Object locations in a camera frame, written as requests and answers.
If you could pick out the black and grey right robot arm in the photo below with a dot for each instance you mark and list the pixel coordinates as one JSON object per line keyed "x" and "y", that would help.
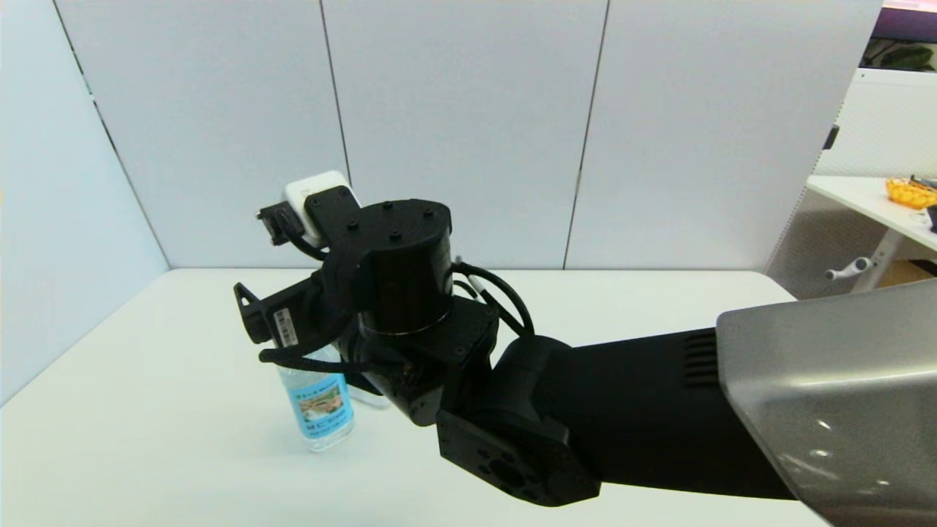
{"x": 644, "y": 410}

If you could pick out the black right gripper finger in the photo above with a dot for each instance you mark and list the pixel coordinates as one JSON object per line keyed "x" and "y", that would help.
{"x": 307, "y": 311}

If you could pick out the white side desk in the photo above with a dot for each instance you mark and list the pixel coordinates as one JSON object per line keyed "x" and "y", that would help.
{"x": 878, "y": 256}

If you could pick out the black and white board eraser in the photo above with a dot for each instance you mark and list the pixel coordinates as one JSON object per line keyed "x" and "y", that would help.
{"x": 370, "y": 399}

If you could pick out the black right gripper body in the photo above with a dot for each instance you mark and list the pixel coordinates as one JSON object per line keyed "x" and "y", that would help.
{"x": 402, "y": 293}

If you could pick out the clear bottle with blue label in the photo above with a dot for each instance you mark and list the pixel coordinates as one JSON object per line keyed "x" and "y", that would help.
{"x": 322, "y": 417}

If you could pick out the orange basket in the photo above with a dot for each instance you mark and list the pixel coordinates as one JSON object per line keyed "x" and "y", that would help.
{"x": 911, "y": 194}

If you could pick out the black partition clip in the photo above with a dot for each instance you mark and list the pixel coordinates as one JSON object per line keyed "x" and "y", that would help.
{"x": 832, "y": 137}

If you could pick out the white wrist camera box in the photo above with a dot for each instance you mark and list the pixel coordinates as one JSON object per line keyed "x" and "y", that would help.
{"x": 315, "y": 187}

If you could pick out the dark item on side desk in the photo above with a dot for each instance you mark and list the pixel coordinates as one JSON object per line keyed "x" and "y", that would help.
{"x": 932, "y": 218}

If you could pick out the dark green plant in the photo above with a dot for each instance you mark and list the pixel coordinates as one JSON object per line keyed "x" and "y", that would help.
{"x": 904, "y": 57}

